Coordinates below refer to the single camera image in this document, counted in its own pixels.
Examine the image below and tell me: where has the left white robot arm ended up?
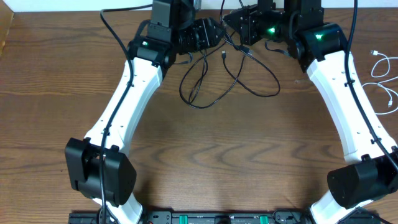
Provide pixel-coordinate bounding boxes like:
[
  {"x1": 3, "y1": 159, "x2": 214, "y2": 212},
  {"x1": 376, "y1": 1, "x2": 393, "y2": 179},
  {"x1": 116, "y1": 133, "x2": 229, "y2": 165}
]
[{"x1": 65, "y1": 0, "x2": 224, "y2": 223}]

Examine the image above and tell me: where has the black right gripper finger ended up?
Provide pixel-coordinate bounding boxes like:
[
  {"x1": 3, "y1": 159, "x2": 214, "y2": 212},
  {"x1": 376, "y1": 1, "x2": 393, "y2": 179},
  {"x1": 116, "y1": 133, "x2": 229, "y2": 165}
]
[
  {"x1": 223, "y1": 7, "x2": 248, "y2": 21},
  {"x1": 223, "y1": 15, "x2": 244, "y2": 34}
]

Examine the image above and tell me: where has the long black USB cable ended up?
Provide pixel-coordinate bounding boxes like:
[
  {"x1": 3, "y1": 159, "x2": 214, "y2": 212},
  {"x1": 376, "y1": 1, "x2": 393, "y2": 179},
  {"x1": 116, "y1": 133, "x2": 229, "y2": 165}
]
[{"x1": 178, "y1": 0, "x2": 249, "y2": 110}]

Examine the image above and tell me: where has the short black USB cable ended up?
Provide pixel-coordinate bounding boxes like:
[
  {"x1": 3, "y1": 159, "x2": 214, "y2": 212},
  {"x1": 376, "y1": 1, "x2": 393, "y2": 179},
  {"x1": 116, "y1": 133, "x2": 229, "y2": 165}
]
[{"x1": 221, "y1": 30, "x2": 281, "y2": 98}]

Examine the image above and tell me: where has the cardboard box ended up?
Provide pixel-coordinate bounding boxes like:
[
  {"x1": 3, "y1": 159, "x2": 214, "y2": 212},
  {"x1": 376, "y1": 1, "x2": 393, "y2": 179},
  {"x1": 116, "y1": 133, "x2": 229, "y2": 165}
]
[{"x1": 0, "y1": 0, "x2": 14, "y2": 55}]

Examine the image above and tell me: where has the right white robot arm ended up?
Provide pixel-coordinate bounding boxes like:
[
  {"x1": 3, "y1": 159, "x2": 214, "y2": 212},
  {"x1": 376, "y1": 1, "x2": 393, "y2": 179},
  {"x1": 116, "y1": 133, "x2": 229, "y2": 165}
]
[{"x1": 221, "y1": 0, "x2": 397, "y2": 223}]

